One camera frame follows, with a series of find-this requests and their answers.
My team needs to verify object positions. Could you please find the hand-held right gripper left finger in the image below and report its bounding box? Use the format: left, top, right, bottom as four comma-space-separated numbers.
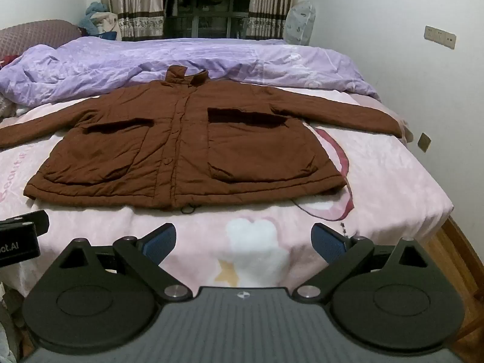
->
60, 222, 193, 302

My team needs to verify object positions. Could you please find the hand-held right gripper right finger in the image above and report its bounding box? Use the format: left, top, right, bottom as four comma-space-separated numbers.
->
293, 223, 427, 303

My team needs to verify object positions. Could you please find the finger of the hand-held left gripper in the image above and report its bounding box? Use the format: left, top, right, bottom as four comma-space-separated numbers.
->
0, 211, 50, 241

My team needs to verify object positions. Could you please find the brown padded jacket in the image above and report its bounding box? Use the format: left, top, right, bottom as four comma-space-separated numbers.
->
0, 65, 403, 214

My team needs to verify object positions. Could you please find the pile of mixed clothes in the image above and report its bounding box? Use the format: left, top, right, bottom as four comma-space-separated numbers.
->
0, 93, 18, 122

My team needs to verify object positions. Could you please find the pink printed blanket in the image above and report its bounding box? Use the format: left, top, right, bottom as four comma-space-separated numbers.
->
0, 91, 454, 299

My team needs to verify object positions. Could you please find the pink bed sheet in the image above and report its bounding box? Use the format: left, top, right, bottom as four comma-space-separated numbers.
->
353, 91, 411, 145

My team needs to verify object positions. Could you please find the purple duvet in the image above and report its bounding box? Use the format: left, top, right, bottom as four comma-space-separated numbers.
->
0, 38, 381, 107

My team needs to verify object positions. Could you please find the mauve quilted headboard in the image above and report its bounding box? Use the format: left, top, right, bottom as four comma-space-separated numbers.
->
0, 20, 82, 60

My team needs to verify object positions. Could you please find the pile of blue and cream plush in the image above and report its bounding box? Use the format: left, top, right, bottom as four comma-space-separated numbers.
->
79, 1, 122, 41

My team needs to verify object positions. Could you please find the fan with white patterned cover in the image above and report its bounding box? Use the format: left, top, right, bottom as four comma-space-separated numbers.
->
283, 0, 317, 45

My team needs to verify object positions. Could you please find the dark glass balcony door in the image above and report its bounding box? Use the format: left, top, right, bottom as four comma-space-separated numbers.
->
162, 0, 254, 40

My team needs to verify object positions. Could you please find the beige patterned curtain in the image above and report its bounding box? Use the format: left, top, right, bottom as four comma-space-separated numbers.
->
247, 0, 303, 41
99, 0, 166, 41

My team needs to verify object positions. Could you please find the beige wall socket panel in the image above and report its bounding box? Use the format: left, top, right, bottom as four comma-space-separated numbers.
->
424, 25, 457, 50

